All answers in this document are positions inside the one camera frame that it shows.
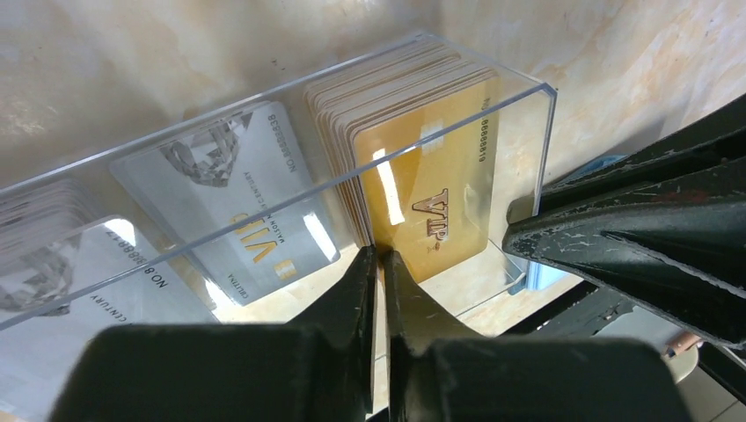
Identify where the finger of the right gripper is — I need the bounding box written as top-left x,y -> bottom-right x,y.
501,97 -> 745,349

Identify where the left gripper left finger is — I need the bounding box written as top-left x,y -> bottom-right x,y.
50,246 -> 377,421

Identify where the clear plastic card box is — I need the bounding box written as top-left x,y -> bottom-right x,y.
0,30 -> 559,333

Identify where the white card in box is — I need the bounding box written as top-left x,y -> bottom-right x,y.
1,215 -> 216,421
110,101 -> 340,305

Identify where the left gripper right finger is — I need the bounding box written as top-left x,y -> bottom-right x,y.
382,251 -> 691,421

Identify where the yellow card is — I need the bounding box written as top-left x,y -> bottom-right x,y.
353,76 -> 501,283

